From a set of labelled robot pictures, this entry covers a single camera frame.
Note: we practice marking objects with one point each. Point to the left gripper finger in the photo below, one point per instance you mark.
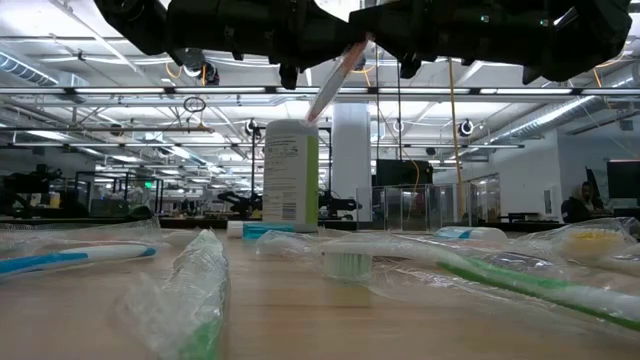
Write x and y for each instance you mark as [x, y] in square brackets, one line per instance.
[330, 37]

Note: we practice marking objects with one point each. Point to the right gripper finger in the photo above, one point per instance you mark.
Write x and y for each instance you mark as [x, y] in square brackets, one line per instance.
[387, 27]

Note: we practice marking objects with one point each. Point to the orange toothbrush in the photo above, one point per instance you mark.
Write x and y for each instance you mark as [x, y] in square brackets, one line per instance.
[592, 242]
[332, 85]

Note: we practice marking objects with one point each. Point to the blue toothbrush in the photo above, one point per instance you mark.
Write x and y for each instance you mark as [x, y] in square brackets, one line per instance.
[50, 260]

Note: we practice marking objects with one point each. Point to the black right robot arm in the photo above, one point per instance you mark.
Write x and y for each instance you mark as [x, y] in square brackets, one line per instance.
[550, 35]

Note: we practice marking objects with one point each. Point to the black background robot arm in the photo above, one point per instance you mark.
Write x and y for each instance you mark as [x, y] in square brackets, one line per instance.
[240, 202]
[335, 202]

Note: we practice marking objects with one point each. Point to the white green wipes canister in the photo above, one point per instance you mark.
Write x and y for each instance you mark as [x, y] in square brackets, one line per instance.
[287, 175]

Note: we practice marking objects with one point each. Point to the black monitor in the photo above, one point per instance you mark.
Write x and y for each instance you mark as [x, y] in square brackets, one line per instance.
[405, 172]
[625, 180]

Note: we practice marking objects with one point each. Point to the person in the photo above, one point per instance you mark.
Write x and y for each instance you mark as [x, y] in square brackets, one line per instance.
[580, 205]

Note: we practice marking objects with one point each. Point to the green wrapped toothbrush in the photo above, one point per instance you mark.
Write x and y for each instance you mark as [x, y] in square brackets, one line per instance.
[200, 340]
[500, 280]

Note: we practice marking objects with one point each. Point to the yellow container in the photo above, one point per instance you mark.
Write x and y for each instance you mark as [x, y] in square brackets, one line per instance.
[54, 200]

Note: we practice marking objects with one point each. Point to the silver air duct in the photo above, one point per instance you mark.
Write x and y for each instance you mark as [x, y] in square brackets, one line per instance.
[550, 117]

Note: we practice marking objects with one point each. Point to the black aluminium table frame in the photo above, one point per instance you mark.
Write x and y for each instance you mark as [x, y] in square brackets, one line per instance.
[200, 223]

